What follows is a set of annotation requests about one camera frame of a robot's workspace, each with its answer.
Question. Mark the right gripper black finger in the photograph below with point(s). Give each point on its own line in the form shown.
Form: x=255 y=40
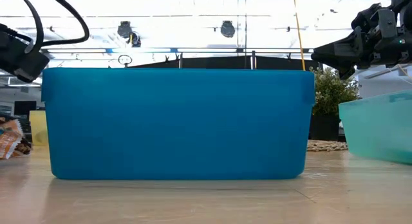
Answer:
x=345 y=71
x=344 y=48

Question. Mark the orange brown granola bar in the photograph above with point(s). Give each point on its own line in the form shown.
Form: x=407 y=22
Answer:
x=8 y=140

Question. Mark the small potted green plant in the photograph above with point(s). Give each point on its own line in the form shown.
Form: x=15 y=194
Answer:
x=331 y=89

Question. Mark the black monitor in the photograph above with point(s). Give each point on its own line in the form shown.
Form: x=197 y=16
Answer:
x=25 y=107

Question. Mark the green translucent plastic bin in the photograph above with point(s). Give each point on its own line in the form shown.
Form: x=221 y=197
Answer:
x=380 y=130

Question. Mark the yellow translucent plastic bin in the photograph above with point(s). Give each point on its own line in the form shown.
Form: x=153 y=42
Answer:
x=38 y=127

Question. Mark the round wicker tray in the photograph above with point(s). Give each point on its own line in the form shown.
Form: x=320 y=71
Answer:
x=325 y=146

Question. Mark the black partition panel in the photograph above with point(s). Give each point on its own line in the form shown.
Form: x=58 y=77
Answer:
x=225 y=63

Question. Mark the blue plastic bin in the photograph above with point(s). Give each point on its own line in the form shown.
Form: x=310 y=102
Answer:
x=177 y=121

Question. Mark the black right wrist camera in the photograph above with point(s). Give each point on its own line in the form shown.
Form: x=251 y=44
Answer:
x=365 y=16

